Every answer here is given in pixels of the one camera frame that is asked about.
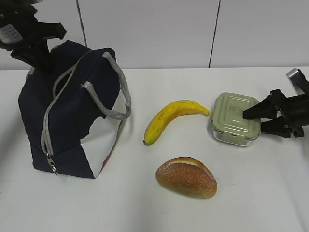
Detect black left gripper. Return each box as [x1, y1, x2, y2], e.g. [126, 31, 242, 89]
[0, 0, 67, 73]

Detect navy and white lunch bag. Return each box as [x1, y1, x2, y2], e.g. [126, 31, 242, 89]
[18, 41, 131, 179]

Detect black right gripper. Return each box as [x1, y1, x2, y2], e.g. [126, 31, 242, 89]
[243, 89, 309, 138]

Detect brown bread roll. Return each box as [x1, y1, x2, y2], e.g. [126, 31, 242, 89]
[155, 157, 218, 199]

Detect yellow banana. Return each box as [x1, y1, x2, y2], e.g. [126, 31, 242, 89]
[143, 100, 210, 146]

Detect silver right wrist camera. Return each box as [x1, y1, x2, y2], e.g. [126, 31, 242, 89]
[286, 68, 309, 95]

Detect green lid glass food container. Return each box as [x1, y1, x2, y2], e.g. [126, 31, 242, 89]
[209, 92, 261, 147]

